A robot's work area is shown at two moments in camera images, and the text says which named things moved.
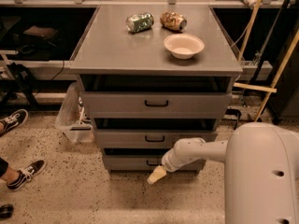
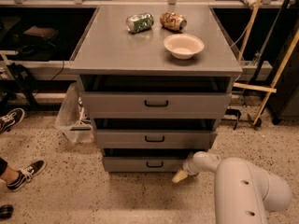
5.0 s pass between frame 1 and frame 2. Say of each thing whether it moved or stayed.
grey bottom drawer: stayed
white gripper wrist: moved
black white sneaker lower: stayed
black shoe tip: stayed
